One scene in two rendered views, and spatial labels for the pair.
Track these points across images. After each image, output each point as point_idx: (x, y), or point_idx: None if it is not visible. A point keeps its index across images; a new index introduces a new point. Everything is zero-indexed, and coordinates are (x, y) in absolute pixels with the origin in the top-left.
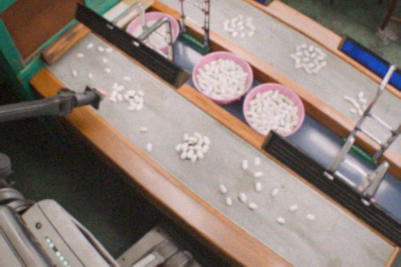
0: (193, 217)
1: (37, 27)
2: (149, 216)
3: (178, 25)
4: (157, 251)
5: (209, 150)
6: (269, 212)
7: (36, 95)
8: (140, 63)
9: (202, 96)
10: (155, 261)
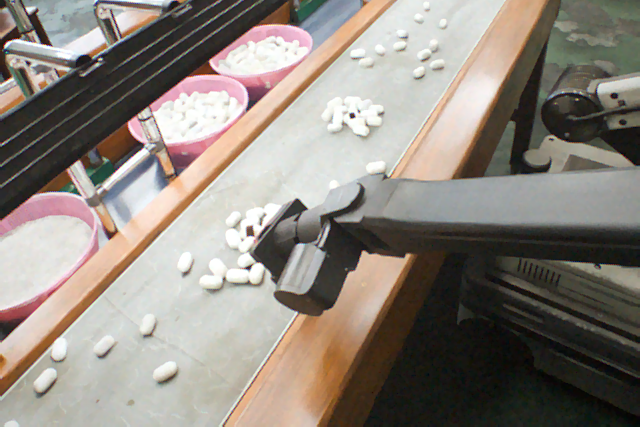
0: (489, 82)
1: None
2: (427, 391)
3: (13, 218)
4: (585, 88)
5: None
6: (434, 35)
7: None
8: (232, 37)
9: (241, 120)
10: (608, 79)
